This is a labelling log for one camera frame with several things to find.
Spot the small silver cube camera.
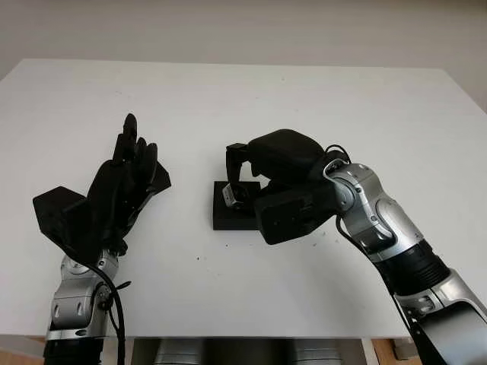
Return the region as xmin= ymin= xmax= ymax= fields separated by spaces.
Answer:
xmin=221 ymin=183 xmax=249 ymax=209

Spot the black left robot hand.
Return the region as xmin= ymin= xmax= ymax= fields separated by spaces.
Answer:
xmin=86 ymin=113 xmax=159 ymax=260

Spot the black camera box base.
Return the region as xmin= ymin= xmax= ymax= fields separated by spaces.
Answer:
xmin=212 ymin=180 xmax=264 ymax=232

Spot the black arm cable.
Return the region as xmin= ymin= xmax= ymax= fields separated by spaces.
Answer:
xmin=326 ymin=143 xmax=353 ymax=165
xmin=91 ymin=264 xmax=134 ymax=365

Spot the white table leg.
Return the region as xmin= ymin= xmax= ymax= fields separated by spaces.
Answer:
xmin=361 ymin=337 xmax=380 ymax=365

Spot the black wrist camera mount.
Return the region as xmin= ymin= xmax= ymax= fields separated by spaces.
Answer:
xmin=32 ymin=186 xmax=94 ymax=264
xmin=253 ymin=181 xmax=339 ymax=246

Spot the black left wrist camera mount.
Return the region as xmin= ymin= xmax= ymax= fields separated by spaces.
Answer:
xmin=32 ymin=186 xmax=94 ymax=264

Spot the dark grey robot torso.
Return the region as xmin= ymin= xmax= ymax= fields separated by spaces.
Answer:
xmin=131 ymin=338 xmax=362 ymax=365

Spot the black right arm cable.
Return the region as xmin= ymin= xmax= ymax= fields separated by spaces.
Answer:
xmin=326 ymin=143 xmax=353 ymax=165

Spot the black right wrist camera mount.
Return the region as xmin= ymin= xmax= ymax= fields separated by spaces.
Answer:
xmin=253 ymin=181 xmax=339 ymax=246

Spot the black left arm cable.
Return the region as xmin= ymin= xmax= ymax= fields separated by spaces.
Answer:
xmin=91 ymin=264 xmax=134 ymax=365

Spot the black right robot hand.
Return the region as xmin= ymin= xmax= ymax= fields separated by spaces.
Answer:
xmin=224 ymin=129 xmax=326 ymax=207

